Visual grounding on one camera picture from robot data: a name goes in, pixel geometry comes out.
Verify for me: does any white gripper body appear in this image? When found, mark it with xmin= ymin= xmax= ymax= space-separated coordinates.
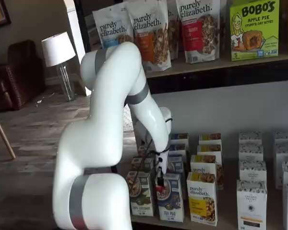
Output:
xmin=157 ymin=150 xmax=170 ymax=173

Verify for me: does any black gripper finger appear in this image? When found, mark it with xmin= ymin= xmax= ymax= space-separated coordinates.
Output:
xmin=156 ymin=167 xmax=165 ymax=188

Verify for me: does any blue white flax oatmeal box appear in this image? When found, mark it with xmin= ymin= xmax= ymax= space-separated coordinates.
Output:
xmin=155 ymin=172 xmax=185 ymax=223
xmin=167 ymin=154 xmax=185 ymax=173

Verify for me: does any blue purely elizabeth box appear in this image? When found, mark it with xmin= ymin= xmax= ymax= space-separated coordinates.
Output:
xmin=169 ymin=143 xmax=189 ymax=156
xmin=170 ymin=133 xmax=189 ymax=145

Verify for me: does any yellow purely elizabeth box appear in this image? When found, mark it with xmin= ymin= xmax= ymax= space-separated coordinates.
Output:
xmin=186 ymin=172 xmax=218 ymax=227
xmin=198 ymin=133 xmax=222 ymax=146
xmin=190 ymin=155 xmax=224 ymax=190
xmin=196 ymin=144 xmax=223 ymax=158

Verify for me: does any black metal shelf rack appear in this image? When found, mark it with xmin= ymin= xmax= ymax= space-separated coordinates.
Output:
xmin=73 ymin=0 xmax=288 ymax=230

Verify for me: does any green Bobo's apple pie box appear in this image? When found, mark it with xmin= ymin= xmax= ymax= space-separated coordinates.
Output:
xmin=229 ymin=0 xmax=280 ymax=62

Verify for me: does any pale patterned rug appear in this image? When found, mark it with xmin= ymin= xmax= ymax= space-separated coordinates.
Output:
xmin=123 ymin=105 xmax=135 ymax=132

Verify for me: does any granola bag orange label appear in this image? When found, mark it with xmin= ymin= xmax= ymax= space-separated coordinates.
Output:
xmin=126 ymin=0 xmax=172 ymax=72

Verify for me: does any granola bag red label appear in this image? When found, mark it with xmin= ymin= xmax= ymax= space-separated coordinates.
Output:
xmin=175 ymin=0 xmax=221 ymax=64

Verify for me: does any white purely elizabeth granola bag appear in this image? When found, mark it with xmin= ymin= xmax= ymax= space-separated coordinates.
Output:
xmin=167 ymin=0 xmax=181 ymax=60

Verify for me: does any granola bag blue label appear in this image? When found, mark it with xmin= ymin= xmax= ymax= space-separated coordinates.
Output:
xmin=92 ymin=7 xmax=134 ymax=50

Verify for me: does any white shade table lamp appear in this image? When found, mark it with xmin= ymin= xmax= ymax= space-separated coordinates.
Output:
xmin=41 ymin=32 xmax=77 ymax=102

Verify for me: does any white chair wooden leg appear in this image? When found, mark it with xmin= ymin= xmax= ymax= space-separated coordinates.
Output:
xmin=0 ymin=106 xmax=16 ymax=160

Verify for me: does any brown leather armchair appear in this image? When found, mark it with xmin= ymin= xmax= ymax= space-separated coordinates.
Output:
xmin=0 ymin=39 xmax=48 ymax=111

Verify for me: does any dark framed picture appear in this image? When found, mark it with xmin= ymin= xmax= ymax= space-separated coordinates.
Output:
xmin=0 ymin=0 xmax=12 ymax=26

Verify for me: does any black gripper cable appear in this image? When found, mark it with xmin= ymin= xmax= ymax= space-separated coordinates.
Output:
xmin=131 ymin=138 xmax=162 ymax=192

